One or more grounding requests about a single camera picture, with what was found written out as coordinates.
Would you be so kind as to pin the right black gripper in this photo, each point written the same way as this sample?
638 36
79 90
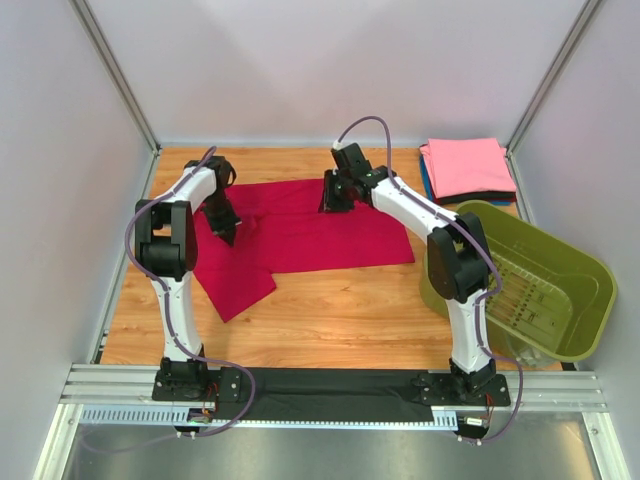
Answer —
330 191

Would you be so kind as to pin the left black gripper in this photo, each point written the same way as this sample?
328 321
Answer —
223 225

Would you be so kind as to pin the crimson red t shirt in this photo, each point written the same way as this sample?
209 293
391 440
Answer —
283 231

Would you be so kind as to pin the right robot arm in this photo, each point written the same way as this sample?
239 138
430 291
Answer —
458 258

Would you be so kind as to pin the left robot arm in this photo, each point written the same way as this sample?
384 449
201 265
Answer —
161 242

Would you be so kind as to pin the pink folded t shirt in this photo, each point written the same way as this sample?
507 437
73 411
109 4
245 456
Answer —
474 166

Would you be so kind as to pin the black folded t shirt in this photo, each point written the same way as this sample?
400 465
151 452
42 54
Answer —
493 197

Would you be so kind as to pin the olive green plastic basket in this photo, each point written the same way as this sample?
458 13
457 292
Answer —
555 300

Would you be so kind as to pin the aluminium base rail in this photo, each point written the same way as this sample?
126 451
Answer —
122 395

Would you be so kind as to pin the left aluminium frame post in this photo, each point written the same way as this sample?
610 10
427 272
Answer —
96 34

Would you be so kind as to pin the aluminium frame post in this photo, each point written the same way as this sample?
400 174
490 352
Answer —
560 61
96 34

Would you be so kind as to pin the right aluminium frame post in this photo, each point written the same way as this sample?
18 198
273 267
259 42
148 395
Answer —
560 61

